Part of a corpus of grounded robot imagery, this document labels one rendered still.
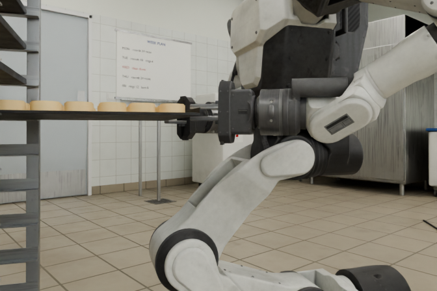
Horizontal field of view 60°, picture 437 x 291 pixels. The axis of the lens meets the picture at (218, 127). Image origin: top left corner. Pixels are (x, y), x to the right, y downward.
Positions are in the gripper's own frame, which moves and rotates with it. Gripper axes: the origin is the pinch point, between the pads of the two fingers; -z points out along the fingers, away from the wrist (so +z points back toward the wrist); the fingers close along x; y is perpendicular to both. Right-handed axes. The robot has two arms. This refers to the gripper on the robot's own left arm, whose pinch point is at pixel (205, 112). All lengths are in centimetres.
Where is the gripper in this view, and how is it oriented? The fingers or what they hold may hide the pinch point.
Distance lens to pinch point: 74.8
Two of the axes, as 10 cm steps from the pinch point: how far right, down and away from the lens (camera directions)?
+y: -2.2, -0.1, -9.8
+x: 0.1, -10.0, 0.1
